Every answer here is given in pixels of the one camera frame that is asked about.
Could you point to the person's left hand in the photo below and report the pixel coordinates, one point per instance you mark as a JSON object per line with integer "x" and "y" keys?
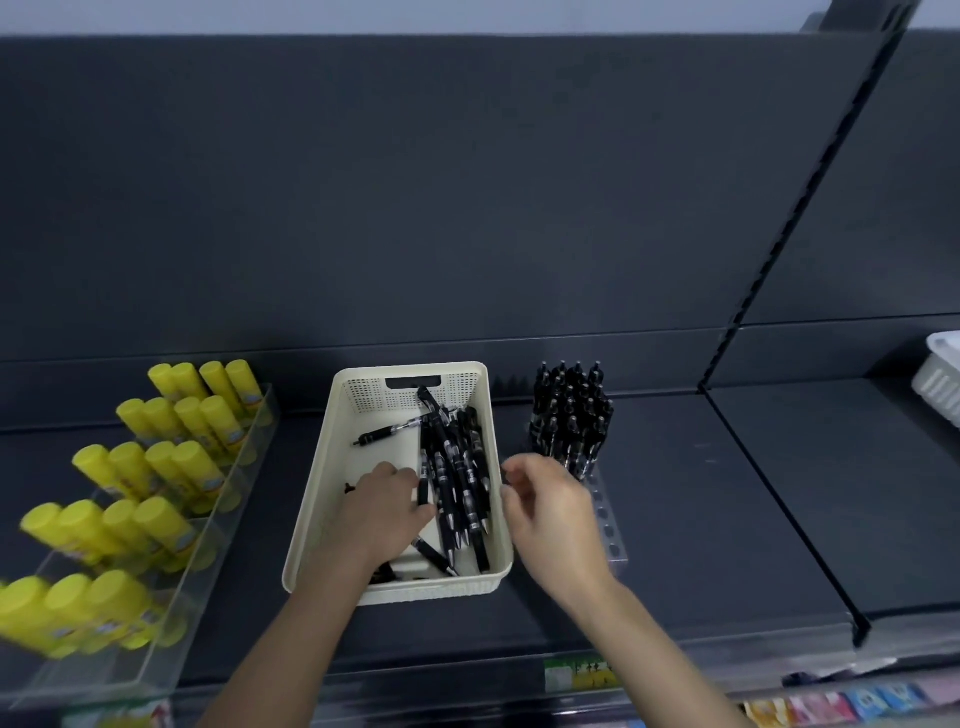
{"x": 375, "y": 517}

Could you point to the person's right hand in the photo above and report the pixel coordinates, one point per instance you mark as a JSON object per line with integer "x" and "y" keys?
{"x": 559, "y": 529}

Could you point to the person's right thumb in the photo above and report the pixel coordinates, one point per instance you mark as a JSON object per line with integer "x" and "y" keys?
{"x": 513, "y": 502}

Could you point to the person's left thumb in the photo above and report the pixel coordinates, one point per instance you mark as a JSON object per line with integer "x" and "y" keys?
{"x": 421, "y": 514}

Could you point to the person's right forearm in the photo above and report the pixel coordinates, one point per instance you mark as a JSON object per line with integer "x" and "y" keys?
{"x": 645, "y": 660}

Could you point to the person's left forearm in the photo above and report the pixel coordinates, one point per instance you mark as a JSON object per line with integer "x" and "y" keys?
{"x": 300, "y": 645}

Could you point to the pile of black pens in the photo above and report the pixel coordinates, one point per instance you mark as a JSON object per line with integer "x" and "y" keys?
{"x": 457, "y": 480}

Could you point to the black retractable pen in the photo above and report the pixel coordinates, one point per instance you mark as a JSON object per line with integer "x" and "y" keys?
{"x": 391, "y": 431}

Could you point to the clear acrylic pen holder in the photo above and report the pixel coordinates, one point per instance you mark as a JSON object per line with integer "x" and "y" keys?
{"x": 609, "y": 525}

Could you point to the cluster of black pens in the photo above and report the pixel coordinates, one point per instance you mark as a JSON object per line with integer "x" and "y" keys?
{"x": 570, "y": 420}

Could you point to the cream perforated plastic basket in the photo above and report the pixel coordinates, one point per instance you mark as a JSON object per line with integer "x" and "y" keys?
{"x": 330, "y": 465}

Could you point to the green shelf price label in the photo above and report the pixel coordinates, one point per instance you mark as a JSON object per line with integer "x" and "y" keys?
{"x": 581, "y": 673}

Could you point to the clear acrylic tiered display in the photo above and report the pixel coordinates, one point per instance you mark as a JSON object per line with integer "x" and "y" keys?
{"x": 180, "y": 600}

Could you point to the group of yellow glue sticks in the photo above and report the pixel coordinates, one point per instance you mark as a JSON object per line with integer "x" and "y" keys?
{"x": 127, "y": 517}

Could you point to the row of colourful packets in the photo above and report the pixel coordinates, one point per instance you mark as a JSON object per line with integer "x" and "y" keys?
{"x": 855, "y": 705}

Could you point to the black slotted shelf upright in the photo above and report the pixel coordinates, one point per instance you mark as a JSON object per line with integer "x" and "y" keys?
{"x": 810, "y": 195}

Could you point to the white slotted plastic basket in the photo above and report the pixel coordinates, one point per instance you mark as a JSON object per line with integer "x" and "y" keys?
{"x": 941, "y": 382}

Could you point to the clear shelf price rail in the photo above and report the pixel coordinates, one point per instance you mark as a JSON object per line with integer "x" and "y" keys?
{"x": 450, "y": 686}

